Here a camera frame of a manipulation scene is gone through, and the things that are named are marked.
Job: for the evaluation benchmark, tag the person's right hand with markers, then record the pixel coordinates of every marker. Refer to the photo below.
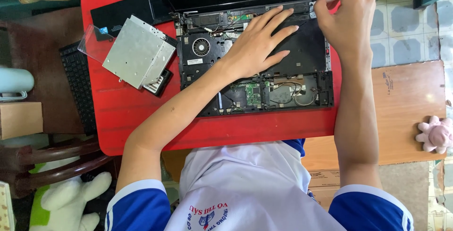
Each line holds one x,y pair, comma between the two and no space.
348,18

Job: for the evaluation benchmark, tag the black hard drive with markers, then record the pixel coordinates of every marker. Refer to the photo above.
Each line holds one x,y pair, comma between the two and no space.
161,82

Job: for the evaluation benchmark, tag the silver optical drive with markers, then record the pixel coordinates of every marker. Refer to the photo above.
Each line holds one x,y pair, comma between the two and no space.
136,52

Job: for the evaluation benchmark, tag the brown cardboard box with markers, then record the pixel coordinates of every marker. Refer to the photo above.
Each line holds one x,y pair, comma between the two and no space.
19,119

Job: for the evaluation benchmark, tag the flat cardboard carton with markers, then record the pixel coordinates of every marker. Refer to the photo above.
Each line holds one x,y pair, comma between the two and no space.
324,178
324,197

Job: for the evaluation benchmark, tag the black keyboard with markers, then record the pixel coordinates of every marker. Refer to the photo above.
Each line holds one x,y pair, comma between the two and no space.
78,82

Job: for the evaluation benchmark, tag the person's left hand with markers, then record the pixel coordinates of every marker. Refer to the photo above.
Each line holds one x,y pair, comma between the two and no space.
249,48

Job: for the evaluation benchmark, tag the dark wooden chair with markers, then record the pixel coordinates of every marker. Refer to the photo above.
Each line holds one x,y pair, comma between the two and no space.
42,64

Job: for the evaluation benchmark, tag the black laptop cover panel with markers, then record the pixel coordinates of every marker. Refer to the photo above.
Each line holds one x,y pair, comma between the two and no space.
120,15

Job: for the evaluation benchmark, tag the beige patterned cloth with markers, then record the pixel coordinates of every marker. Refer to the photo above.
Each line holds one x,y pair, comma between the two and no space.
5,208

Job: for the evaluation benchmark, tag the clear plastic piece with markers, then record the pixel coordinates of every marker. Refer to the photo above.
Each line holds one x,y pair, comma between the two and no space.
92,43

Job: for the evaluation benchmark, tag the pale blue bottle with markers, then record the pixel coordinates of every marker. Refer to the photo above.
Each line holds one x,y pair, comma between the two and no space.
14,80

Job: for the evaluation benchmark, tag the white and blue shirt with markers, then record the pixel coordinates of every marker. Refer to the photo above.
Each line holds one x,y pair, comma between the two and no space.
244,188

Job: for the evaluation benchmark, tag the disassembled black laptop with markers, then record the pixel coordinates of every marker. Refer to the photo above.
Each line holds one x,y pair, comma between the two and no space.
304,47

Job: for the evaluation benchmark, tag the pink plush toy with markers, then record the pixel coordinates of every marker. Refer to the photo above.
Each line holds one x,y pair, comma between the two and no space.
437,135

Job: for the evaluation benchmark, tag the white and green plush toy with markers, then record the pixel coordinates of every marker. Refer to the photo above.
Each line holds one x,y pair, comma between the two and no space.
67,199

